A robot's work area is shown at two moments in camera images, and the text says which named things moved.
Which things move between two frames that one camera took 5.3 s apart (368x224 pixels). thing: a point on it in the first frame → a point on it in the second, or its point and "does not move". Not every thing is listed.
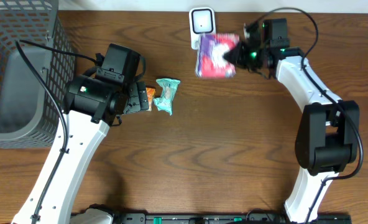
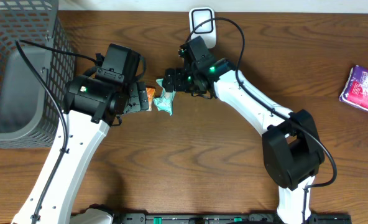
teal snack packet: [164, 103] does not move
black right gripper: [237, 58] → [173, 78]
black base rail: [230, 218] does not move
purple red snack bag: [210, 62] → [364, 89]
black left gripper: [142, 100] does not move
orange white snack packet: [150, 93] does not move
